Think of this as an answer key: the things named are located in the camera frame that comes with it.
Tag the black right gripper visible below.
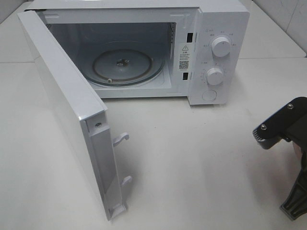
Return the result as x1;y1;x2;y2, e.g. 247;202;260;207
281;123;307;214

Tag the round door release button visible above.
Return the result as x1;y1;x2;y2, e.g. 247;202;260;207
202;90;217;102

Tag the white microwave door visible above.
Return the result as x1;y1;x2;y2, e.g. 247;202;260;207
18;11;132;219

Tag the lower white timer knob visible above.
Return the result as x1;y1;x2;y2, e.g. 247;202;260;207
206;67;224;86

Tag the upper white power knob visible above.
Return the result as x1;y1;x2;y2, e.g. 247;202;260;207
211;35;231;58

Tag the white microwave oven body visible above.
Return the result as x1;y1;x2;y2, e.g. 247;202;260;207
23;0;249;105

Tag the white warning label sticker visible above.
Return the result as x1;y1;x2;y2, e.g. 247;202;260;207
177;43;192;71

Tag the glass microwave turntable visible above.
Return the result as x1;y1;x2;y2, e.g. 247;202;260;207
83;49;165;87

